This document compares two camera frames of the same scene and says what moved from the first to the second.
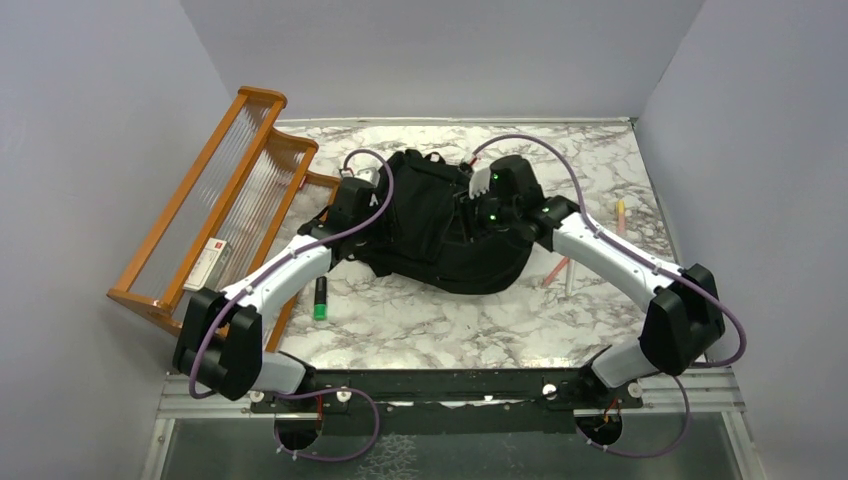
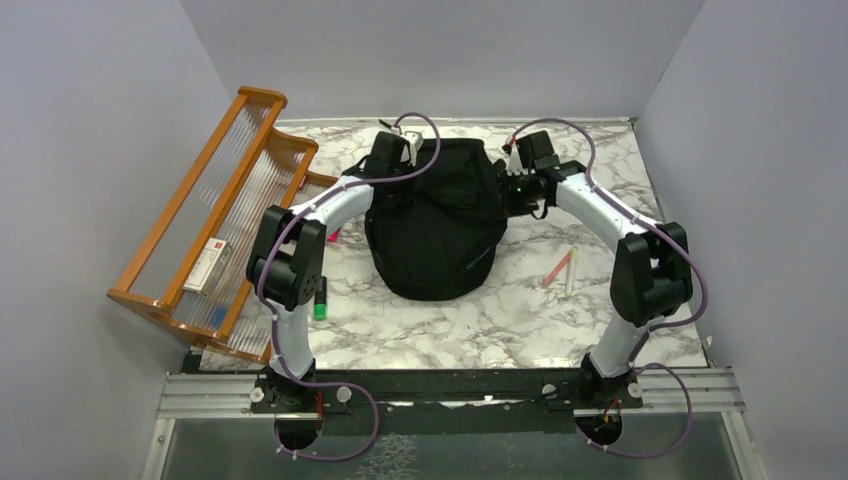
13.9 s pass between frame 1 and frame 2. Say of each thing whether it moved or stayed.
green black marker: stayed
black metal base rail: stayed
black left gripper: moved
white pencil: stayed
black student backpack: moved
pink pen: stayed
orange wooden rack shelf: stayed
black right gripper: moved
